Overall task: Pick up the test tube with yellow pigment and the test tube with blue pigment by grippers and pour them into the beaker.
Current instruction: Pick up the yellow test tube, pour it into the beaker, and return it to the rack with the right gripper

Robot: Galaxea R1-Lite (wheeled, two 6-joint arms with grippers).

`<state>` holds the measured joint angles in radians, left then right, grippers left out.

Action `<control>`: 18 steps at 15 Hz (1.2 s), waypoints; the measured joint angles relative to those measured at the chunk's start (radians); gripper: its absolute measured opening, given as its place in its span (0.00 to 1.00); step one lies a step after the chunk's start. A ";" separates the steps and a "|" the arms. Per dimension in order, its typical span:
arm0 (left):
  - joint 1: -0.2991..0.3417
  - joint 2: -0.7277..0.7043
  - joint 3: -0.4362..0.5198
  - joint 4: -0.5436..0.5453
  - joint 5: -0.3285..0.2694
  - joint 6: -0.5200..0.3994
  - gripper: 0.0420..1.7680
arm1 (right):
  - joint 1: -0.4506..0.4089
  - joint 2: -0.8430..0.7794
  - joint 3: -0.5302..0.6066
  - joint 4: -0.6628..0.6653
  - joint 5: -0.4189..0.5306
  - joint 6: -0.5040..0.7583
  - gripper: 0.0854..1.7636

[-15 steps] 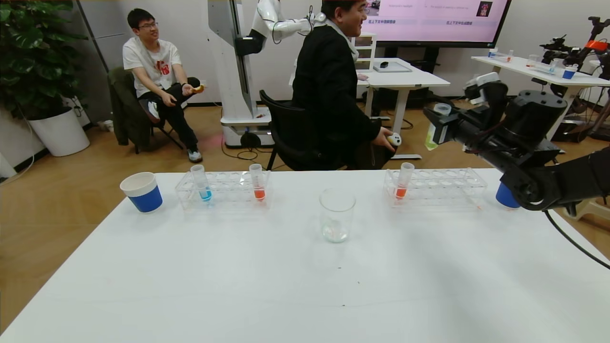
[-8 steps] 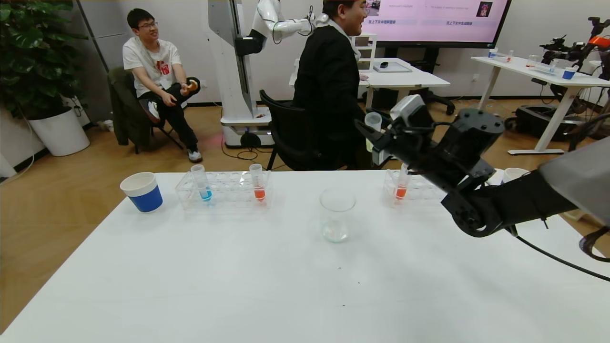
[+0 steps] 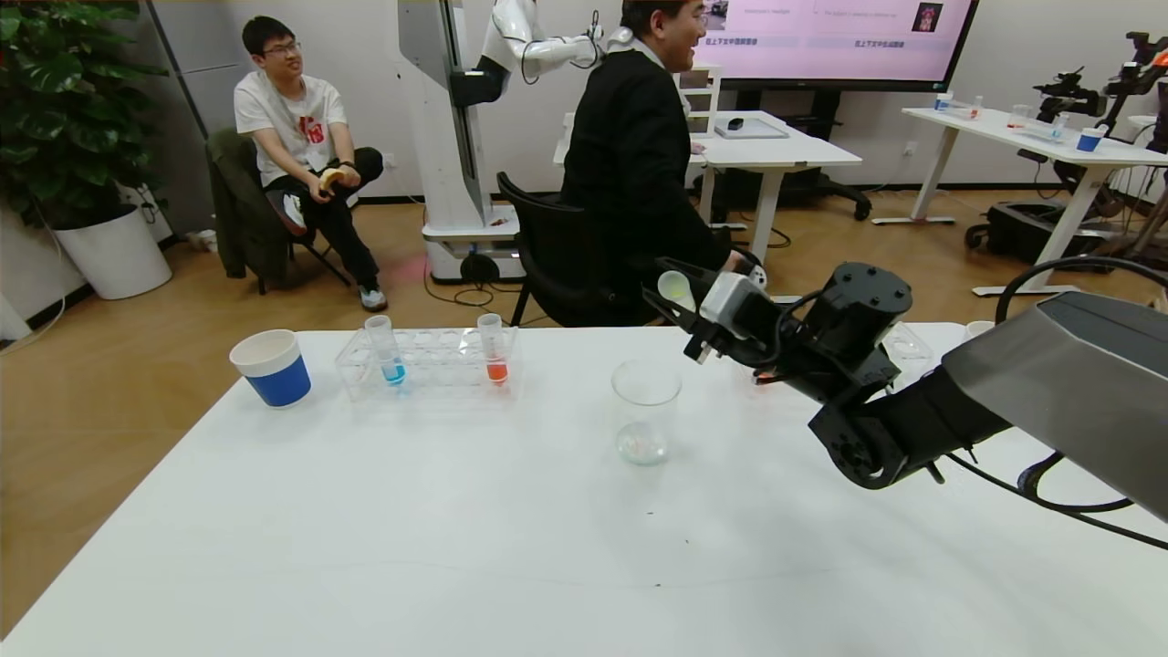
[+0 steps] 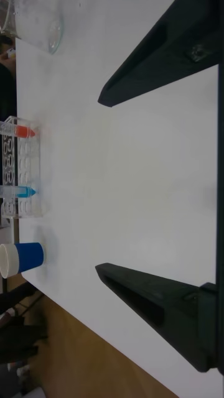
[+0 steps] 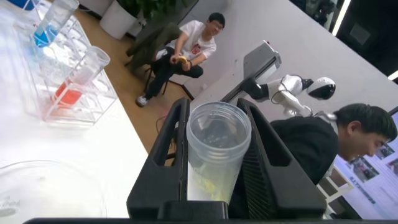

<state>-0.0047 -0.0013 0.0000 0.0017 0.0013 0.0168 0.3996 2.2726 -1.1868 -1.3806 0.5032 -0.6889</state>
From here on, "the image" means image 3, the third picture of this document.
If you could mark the clear test tube rack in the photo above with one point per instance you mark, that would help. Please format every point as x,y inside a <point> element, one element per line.
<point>443,365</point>
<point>908,345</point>

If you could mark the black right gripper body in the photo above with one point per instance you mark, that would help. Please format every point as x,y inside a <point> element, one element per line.
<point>691,321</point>

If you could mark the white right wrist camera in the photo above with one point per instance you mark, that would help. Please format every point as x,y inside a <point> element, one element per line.
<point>730,301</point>

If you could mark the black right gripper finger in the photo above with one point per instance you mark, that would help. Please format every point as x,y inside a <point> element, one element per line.
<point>698,271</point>
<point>684,319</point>

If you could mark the green potted plant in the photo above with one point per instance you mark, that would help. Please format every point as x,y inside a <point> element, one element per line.
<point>64,109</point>

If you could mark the yellow pigment test tube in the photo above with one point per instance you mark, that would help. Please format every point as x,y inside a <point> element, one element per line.
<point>675,287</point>

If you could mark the grey tablet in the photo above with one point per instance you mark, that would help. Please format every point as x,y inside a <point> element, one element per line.
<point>750,130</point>

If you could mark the white drawer organizer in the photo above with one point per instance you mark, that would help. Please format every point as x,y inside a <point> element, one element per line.
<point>704,100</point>

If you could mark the glass beaker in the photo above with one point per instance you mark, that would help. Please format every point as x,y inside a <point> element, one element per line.
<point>643,443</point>

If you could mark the white standing desk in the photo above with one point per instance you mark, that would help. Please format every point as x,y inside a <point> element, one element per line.
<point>785,151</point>
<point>1004,130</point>

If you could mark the small clear tube rack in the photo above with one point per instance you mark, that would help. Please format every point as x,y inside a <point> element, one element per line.
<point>956,109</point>
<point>1040,130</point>

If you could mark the black office chair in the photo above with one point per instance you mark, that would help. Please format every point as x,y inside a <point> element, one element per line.
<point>547,255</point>

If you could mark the small blue paper cup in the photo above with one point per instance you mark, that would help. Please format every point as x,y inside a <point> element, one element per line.
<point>1089,140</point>

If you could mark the black screen stand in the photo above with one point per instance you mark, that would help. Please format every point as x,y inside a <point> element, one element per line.
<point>817,187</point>

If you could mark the dark green jacket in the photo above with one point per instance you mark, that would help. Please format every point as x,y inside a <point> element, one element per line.
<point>235,208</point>

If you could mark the blue pigment test tube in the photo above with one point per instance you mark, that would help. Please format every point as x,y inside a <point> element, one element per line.
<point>393,371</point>

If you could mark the white neck headset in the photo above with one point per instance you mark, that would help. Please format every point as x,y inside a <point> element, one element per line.
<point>622,38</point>

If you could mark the person in black sweater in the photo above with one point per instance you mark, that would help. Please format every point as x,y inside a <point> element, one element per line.
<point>630,155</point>

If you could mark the white plant pot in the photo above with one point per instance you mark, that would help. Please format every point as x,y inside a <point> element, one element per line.
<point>111,257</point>

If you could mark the black mobile robot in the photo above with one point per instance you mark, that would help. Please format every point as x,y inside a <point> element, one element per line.
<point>1031,233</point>

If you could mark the tall grey cabinet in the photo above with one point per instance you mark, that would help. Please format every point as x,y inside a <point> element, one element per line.
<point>201,55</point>

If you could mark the large display screen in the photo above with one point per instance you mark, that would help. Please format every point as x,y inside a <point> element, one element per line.
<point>839,41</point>

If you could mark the tall white robot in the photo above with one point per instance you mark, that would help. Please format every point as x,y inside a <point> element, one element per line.
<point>447,109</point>

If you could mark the man in white t-shirt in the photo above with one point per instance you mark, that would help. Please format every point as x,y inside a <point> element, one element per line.
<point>292,119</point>

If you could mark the white handheld controller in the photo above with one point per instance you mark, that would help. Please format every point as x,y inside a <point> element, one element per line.
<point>757,276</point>

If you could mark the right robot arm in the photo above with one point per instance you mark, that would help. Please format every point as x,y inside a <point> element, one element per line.
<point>1077,383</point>

